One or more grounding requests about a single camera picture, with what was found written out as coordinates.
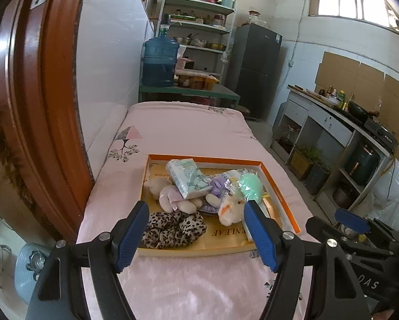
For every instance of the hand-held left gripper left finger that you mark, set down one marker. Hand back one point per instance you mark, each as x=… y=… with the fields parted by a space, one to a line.
x=132 y=236

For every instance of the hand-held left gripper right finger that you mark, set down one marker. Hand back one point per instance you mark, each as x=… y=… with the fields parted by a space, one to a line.
x=261 y=236

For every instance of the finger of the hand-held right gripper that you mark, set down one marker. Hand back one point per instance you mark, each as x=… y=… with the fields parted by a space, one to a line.
x=349 y=218
x=322 y=226

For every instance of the leopard print scrunchie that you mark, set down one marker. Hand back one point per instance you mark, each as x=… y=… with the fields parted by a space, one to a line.
x=172 y=228

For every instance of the orange rimmed cardboard box tray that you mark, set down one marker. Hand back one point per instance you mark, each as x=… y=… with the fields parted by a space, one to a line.
x=219 y=236

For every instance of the white plush toy purple bow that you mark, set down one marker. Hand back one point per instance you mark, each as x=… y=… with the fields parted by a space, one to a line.
x=231 y=206

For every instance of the mint green packaged item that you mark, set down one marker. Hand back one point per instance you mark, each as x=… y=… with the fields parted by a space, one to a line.
x=251 y=186

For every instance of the cream plush toy lilac dress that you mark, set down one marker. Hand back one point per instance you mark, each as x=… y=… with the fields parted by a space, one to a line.
x=167 y=195

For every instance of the white blue plastic packet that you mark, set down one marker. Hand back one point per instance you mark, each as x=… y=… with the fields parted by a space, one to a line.
x=210 y=209

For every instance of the yellow white plastic packet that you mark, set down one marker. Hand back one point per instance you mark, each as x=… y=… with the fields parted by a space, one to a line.
x=232 y=176

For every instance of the teal tissue pack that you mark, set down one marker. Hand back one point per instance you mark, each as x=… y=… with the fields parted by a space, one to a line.
x=186 y=176

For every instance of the person's right hand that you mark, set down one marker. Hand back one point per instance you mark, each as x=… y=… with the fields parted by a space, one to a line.
x=383 y=315

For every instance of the metal cooking pot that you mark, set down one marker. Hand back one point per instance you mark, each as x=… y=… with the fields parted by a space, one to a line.
x=342 y=195

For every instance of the dark plant pot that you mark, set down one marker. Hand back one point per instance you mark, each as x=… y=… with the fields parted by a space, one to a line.
x=317 y=180

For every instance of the pile of plastic bags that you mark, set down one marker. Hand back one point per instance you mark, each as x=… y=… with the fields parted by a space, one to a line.
x=392 y=193

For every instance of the dark green cooker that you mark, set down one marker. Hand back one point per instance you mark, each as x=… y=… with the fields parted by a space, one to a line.
x=362 y=163

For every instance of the yellow plant pot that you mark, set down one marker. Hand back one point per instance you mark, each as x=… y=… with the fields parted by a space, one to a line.
x=301 y=165

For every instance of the black gas stove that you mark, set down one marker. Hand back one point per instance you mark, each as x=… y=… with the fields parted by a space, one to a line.
x=382 y=135

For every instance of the grey kitchen counter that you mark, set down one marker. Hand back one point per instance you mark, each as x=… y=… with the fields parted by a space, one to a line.
x=332 y=125

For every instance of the black wok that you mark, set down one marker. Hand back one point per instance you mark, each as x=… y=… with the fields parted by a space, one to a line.
x=357 y=110

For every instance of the light blue fan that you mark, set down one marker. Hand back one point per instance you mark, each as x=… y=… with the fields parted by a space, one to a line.
x=26 y=273

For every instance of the yellow green bottle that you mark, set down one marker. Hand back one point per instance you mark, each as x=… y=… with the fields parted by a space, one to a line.
x=342 y=96

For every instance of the wooden cutting board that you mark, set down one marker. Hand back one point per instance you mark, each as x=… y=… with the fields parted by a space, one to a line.
x=311 y=94

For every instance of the cardboard sheets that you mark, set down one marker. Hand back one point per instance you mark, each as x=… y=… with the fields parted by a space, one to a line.
x=369 y=76

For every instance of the green table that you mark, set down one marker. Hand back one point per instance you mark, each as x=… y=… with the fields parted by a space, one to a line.
x=222 y=91

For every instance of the dark grey refrigerator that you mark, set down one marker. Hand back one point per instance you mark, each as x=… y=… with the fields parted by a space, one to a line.
x=256 y=73

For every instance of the row of orange food jars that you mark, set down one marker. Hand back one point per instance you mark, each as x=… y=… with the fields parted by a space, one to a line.
x=196 y=81

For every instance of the blue water jug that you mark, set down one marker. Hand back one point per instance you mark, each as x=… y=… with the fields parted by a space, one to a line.
x=159 y=60

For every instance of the pink container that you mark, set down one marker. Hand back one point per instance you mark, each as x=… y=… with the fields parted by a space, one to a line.
x=183 y=64

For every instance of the glass jar with lid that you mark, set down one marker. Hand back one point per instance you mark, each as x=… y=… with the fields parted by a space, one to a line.
x=257 y=20

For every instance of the white metal shelf rack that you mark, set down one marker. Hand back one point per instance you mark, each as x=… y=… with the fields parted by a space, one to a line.
x=199 y=28

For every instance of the window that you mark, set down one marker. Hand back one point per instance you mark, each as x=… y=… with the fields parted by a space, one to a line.
x=352 y=0

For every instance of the teal pot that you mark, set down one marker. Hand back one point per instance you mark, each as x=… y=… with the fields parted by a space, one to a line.
x=228 y=1

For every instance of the brown wooden door frame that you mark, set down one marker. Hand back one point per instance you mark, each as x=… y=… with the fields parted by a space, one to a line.
x=36 y=106

